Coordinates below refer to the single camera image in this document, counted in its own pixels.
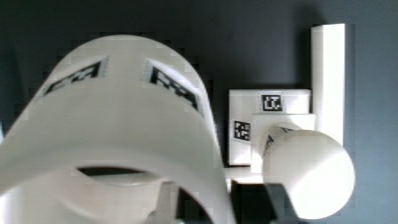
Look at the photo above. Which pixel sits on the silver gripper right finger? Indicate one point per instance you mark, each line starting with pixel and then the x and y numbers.
pixel 284 214

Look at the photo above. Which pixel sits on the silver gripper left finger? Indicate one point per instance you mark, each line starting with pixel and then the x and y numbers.
pixel 165 209

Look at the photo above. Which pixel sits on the white lamp shade cone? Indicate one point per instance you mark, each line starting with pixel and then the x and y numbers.
pixel 112 134

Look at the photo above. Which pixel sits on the white lamp bulb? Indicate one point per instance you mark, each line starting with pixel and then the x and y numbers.
pixel 309 166

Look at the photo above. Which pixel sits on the white lamp base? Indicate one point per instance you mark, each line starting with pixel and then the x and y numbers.
pixel 263 108

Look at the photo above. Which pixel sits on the white L-shaped fence wall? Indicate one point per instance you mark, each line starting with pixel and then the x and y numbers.
pixel 327 89

